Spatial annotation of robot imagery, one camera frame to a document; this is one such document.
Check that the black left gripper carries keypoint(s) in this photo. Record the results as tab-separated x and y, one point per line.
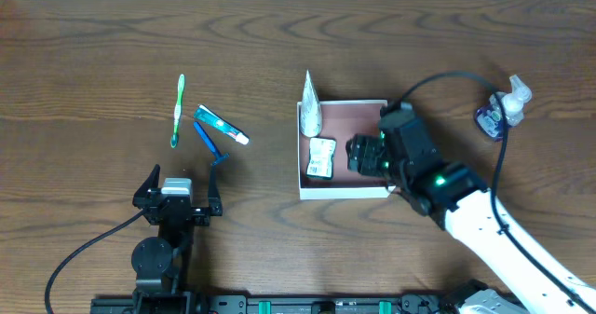
176	211

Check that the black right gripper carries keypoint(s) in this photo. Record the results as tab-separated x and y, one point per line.
365	154

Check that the green white tissue pack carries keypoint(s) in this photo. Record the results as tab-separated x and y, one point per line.
321	157

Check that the green white toothbrush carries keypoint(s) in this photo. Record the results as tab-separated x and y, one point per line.
177	114

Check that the green Colgate toothpaste tube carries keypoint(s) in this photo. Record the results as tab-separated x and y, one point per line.
205	115

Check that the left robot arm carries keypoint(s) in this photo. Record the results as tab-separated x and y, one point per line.
161	262

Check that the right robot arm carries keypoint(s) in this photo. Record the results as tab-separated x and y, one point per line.
463	205

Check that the white box with red lining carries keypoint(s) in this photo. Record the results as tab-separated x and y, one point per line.
341	120

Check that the blue disposable razor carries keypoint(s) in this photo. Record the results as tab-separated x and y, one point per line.
218	156

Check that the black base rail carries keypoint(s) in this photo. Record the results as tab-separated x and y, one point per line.
487	301

